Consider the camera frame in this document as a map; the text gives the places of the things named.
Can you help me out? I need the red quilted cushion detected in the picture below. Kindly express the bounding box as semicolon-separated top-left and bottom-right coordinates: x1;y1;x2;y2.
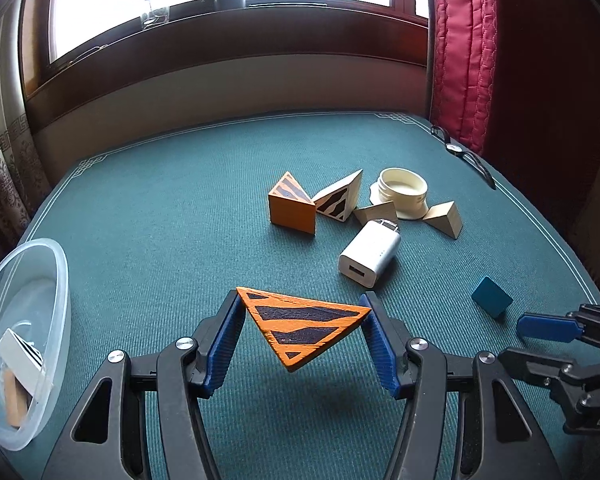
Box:
426;0;600;301

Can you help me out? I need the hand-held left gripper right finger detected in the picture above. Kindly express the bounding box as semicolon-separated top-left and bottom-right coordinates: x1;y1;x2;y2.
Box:
357;291;563;480

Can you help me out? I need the green table cloth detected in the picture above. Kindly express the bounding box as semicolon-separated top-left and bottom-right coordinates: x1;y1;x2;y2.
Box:
0;110;600;480

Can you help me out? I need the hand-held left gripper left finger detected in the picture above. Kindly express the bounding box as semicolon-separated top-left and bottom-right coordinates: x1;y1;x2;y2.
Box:
42;290;246;480

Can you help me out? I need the black strap wristwatch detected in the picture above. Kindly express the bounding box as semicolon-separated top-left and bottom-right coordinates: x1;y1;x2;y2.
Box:
430;124;497;190

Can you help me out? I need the white striped wedge block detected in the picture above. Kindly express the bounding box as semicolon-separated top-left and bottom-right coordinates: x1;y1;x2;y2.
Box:
312;169;364;222

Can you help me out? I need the clear plastic bowl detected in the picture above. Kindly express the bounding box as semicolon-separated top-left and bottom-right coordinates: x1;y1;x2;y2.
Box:
0;238;71;452

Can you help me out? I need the orange striped triangle block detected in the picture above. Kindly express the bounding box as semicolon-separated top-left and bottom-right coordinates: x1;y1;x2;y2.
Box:
236;286;372;373

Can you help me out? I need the white striped wooden block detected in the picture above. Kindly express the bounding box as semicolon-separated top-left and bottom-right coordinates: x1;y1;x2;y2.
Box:
0;329;48;395

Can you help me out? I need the grey vertical pipe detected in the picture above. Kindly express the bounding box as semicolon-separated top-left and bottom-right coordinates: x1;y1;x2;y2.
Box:
424;20;437;123

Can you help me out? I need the clear drinking glass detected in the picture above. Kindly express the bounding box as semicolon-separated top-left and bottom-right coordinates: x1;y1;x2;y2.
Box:
141;0;172;28

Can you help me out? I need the blue wooden block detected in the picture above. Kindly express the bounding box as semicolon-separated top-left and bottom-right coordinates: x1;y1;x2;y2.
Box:
471;276;514;319

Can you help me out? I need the white round jar lid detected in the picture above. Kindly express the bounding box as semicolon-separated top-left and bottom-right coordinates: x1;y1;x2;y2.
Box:
369;167;429;221

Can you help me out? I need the orange striped wedge block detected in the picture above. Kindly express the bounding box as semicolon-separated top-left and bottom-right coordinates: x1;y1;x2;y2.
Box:
268;171;317;235

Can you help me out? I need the plain wooden wedge block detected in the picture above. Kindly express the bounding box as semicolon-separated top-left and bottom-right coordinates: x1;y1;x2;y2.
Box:
422;201;464;240
353;200;398;227

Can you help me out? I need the beige patterned curtain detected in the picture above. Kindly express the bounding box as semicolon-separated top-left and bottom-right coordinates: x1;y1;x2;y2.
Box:
0;10;51;261

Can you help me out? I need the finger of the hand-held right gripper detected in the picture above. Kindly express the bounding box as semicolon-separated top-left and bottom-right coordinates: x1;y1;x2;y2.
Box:
516;304;600;356
500;347;588;398

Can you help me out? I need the white power adapter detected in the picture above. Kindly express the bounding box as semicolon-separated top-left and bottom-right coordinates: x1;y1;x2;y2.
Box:
338;218;402;289

